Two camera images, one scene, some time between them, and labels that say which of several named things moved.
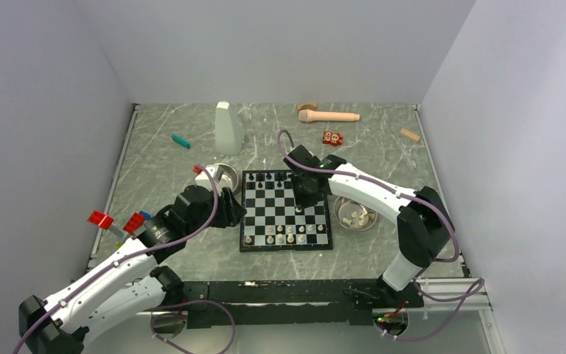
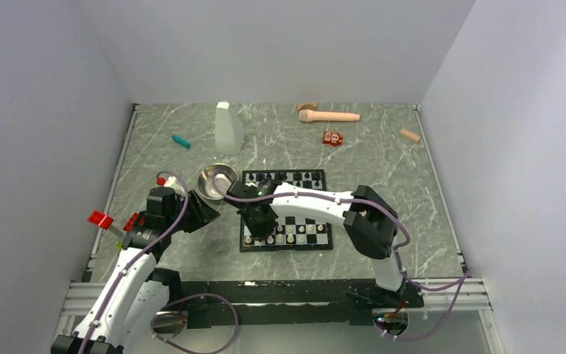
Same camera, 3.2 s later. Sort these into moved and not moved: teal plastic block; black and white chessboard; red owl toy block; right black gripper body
Moved: right black gripper body
Not moved: teal plastic block; black and white chessboard; red owl toy block
